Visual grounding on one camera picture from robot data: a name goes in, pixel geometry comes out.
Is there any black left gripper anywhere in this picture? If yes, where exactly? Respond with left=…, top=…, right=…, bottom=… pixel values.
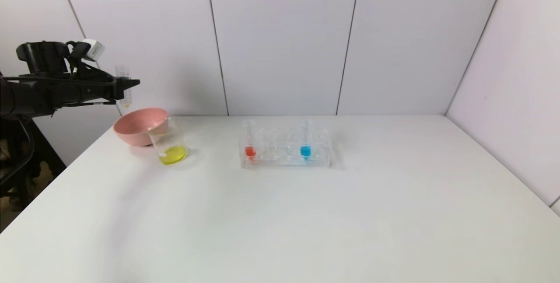
left=78, top=68, right=140, bottom=107

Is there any test tube with yellow pigment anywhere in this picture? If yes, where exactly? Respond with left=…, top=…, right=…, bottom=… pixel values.
left=114, top=65, right=133, bottom=110

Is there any clear glass beaker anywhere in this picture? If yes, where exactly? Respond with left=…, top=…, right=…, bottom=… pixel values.
left=146, top=119, right=189, bottom=166

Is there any test tube with red pigment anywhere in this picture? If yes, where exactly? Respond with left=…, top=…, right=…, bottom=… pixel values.
left=241, top=119, right=258, bottom=161

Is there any clear plastic test tube rack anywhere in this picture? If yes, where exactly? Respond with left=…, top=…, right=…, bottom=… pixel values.
left=238, top=121, right=338, bottom=170

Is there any test tube with blue pigment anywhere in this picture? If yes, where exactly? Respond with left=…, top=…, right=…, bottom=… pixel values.
left=299, top=119, right=314, bottom=161

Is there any pink plastic bowl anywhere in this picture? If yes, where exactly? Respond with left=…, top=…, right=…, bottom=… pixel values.
left=113, top=108, right=169, bottom=147

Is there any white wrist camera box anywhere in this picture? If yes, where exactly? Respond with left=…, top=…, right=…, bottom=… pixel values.
left=80, top=38, right=106, bottom=62

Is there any black camera cable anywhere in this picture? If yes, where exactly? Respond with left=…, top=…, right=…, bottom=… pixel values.
left=65, top=41, right=89, bottom=73

